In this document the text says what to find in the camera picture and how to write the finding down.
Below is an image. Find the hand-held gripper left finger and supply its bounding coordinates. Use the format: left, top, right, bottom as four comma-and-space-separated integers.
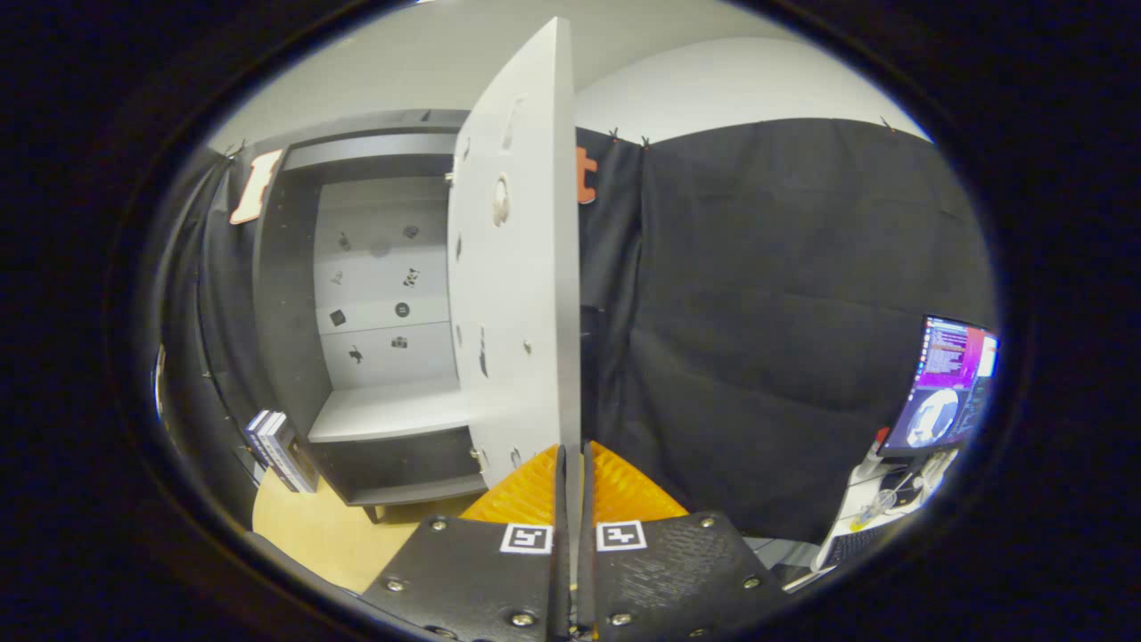
359, 443, 573, 641

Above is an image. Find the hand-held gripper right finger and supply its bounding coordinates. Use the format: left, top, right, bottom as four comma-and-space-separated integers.
577, 440, 796, 641

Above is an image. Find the white cabinet door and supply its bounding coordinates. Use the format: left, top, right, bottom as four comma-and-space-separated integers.
446, 16, 585, 493

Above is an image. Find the dark keyboard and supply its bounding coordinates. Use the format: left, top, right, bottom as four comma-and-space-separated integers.
820, 522, 894, 568

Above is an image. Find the white cabinet shelf board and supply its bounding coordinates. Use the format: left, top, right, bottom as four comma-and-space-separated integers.
308, 379, 475, 445

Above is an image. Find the white bottle with red cap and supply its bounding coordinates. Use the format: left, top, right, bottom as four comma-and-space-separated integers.
859, 427, 893, 483

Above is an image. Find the blue and white book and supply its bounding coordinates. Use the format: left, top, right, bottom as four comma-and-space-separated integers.
265, 412, 319, 495
245, 409, 300, 487

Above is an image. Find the black backdrop cloth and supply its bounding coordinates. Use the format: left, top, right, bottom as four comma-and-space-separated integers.
152, 116, 999, 547

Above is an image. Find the computer monitor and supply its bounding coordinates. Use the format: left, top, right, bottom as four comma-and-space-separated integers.
878, 314, 1001, 458

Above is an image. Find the dark grey cabinet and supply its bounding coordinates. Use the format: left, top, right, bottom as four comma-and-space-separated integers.
252, 109, 491, 523

